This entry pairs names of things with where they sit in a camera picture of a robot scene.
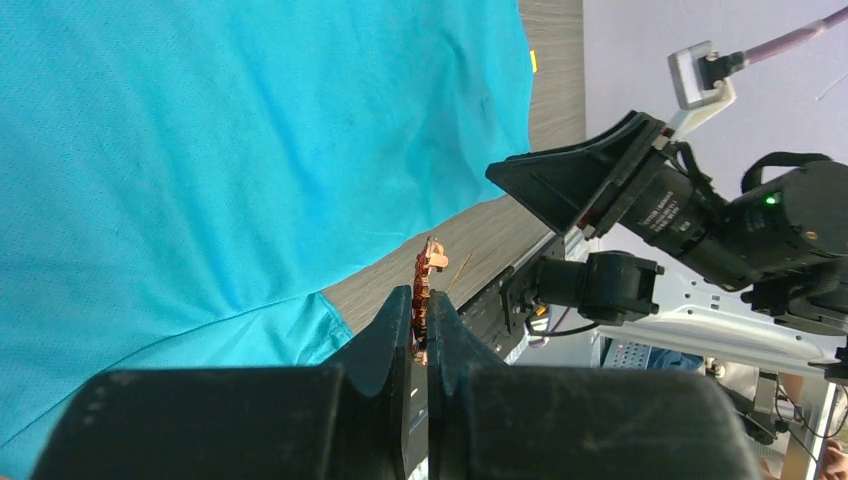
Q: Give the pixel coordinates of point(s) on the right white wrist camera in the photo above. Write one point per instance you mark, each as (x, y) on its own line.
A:
(700, 97)

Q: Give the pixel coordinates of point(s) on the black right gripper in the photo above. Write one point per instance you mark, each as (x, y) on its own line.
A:
(633, 174)

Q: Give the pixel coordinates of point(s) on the orange copper brooch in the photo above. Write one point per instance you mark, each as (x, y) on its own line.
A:
(431, 258)

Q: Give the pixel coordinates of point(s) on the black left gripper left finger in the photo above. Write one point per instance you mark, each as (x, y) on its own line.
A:
(346, 418)

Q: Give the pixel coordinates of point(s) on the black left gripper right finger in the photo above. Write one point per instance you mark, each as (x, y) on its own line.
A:
(490, 420)

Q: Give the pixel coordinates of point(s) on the turquoise t-shirt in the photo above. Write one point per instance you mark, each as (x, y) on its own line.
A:
(181, 180)

